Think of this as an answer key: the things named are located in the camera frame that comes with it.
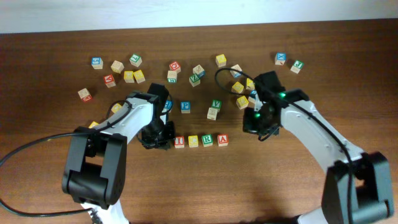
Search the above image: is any wooden K block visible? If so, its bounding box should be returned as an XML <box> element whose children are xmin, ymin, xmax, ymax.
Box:
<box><xmin>207</xmin><ymin>108</ymin><xmax>218</xmax><ymax>120</ymax></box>

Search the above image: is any green V block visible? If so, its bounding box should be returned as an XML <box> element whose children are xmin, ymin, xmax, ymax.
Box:
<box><xmin>211</xmin><ymin>100</ymin><xmax>222</xmax><ymax>112</ymax></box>

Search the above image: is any wooden block green side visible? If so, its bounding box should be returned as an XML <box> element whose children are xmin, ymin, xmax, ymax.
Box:
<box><xmin>167</xmin><ymin>70</ymin><xmax>177</xmax><ymax>83</ymax></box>

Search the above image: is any yellow M block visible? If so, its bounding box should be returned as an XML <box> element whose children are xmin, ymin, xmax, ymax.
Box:
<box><xmin>215</xmin><ymin>54</ymin><xmax>227</xmax><ymax>68</ymax></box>

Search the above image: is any yellow block mid left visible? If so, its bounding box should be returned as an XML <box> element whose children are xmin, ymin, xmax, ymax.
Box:
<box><xmin>111</xmin><ymin>103</ymin><xmax>123</xmax><ymax>113</ymax></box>

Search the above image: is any green J block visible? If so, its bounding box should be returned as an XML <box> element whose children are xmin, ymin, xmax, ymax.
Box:
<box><xmin>290</xmin><ymin>60</ymin><xmax>304</xmax><ymax>74</ymax></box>

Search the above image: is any red G block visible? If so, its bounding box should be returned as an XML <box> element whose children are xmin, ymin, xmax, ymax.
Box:
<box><xmin>169</xmin><ymin>61</ymin><xmax>181</xmax><ymax>73</ymax></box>

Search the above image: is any blue X block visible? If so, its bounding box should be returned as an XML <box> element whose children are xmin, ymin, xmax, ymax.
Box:
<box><xmin>274</xmin><ymin>52</ymin><xmax>287</xmax><ymax>65</ymax></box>

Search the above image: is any wooden block blue D side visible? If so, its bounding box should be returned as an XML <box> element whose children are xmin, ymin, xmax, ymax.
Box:
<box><xmin>230</xmin><ymin>64</ymin><xmax>242</xmax><ymax>78</ymax></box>

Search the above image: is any blue top block far left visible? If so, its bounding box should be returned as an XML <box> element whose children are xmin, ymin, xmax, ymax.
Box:
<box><xmin>91</xmin><ymin>57</ymin><xmax>103</xmax><ymax>70</ymax></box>

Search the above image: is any plain wooden block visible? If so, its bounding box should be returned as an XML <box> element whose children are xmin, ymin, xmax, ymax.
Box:
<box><xmin>111</xmin><ymin>60</ymin><xmax>124</xmax><ymax>73</ymax></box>

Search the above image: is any red I block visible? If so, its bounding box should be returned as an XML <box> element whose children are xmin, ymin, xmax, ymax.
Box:
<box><xmin>174</xmin><ymin>136</ymin><xmax>185</xmax><ymax>148</ymax></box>

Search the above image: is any yellow block lower left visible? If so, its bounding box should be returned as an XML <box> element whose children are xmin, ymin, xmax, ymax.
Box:
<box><xmin>88</xmin><ymin>121</ymin><xmax>98</xmax><ymax>128</ymax></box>

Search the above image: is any wooden block red side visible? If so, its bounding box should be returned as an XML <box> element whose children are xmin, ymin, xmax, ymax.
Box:
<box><xmin>78</xmin><ymin>88</ymin><xmax>93</xmax><ymax>102</ymax></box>

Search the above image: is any wooden block blue L side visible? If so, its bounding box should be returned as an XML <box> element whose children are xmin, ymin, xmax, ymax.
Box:
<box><xmin>193</xmin><ymin>65</ymin><xmax>205</xmax><ymax>78</ymax></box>

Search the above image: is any red A block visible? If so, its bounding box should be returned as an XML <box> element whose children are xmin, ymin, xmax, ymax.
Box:
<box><xmin>217</xmin><ymin>134</ymin><xmax>229</xmax><ymax>147</ymax></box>

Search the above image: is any yellow block beside left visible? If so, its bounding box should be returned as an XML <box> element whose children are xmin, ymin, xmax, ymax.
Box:
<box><xmin>133</xmin><ymin>70</ymin><xmax>146</xmax><ymax>83</ymax></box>

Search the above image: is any blue I block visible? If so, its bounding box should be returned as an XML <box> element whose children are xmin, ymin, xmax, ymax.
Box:
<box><xmin>248</xmin><ymin>90</ymin><xmax>257</xmax><ymax>103</ymax></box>

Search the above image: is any blue H block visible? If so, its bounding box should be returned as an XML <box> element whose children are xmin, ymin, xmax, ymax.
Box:
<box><xmin>164</xmin><ymin>100</ymin><xmax>173</xmax><ymax>112</ymax></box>

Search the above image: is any green Z block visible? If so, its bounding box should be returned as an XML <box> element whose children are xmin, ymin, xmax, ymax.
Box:
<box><xmin>189</xmin><ymin>74</ymin><xmax>200</xmax><ymax>87</ymax></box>

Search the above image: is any yellow block right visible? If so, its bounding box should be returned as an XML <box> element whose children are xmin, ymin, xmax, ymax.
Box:
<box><xmin>246</xmin><ymin>78</ymin><xmax>255</xmax><ymax>91</ymax></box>

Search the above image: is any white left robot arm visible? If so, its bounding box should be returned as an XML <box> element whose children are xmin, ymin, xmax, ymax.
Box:
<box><xmin>62</xmin><ymin>83</ymin><xmax>175</xmax><ymax>223</ymax></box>

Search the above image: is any yellow c block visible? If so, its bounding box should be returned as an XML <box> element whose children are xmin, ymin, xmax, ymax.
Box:
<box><xmin>188</xmin><ymin>135</ymin><xmax>199</xmax><ymax>147</ymax></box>
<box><xmin>236</xmin><ymin>96</ymin><xmax>249</xmax><ymax>110</ymax></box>

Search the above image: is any green L block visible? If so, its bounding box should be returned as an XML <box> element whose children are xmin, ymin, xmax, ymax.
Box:
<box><xmin>129</xmin><ymin>54</ymin><xmax>142</xmax><ymax>67</ymax></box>

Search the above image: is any green R block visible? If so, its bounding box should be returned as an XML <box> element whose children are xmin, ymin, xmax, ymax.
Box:
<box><xmin>201</xmin><ymin>134</ymin><xmax>213</xmax><ymax>147</ymax></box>

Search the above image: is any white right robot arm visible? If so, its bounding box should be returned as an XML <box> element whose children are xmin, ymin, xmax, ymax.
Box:
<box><xmin>243</xmin><ymin>72</ymin><xmax>394</xmax><ymax>223</ymax></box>

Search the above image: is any yellow S block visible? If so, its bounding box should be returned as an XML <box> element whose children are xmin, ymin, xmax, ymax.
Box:
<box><xmin>231</xmin><ymin>82</ymin><xmax>244</xmax><ymax>94</ymax></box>

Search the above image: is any blue P block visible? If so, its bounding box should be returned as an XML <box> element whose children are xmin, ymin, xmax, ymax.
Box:
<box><xmin>180</xmin><ymin>101</ymin><xmax>191</xmax><ymax>114</ymax></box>

